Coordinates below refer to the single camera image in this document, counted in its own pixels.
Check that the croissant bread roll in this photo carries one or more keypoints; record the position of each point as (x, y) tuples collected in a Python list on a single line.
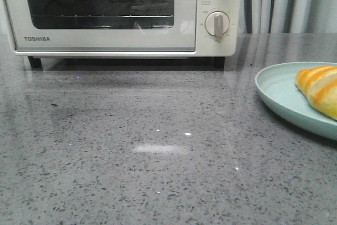
[(318, 85)]

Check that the grey curtain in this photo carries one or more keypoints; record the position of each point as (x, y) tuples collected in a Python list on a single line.
[(295, 16)]

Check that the oven door with glass window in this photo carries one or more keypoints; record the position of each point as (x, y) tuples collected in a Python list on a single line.
[(26, 37)]

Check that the lower oven timer knob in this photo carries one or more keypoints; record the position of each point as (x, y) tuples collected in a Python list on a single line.
[(217, 24)]

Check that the white Toshiba toaster oven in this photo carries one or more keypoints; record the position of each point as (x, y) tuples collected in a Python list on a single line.
[(206, 45)]

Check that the metal wire oven rack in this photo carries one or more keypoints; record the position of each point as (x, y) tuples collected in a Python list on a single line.
[(104, 14)]

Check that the light green plate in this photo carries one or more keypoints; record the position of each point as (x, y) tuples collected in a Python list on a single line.
[(277, 89)]

